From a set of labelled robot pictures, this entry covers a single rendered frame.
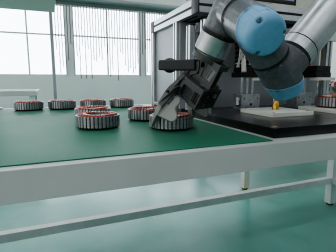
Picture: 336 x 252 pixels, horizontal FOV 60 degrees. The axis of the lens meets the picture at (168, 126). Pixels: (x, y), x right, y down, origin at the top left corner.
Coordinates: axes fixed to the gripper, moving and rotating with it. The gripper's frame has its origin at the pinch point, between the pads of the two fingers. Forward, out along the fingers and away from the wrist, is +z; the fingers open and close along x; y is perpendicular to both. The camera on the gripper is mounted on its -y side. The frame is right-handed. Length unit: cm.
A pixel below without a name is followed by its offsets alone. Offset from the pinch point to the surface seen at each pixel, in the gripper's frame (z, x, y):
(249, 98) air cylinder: -4.9, 37.3, -0.3
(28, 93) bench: 148, 74, -246
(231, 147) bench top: -10.1, -8.1, 20.9
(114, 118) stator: 3.6, -11.0, -8.2
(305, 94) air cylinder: -11, 60, 8
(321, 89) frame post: -12, 80, 7
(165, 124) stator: -1.7, -5.0, 2.6
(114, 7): 54, 205, -317
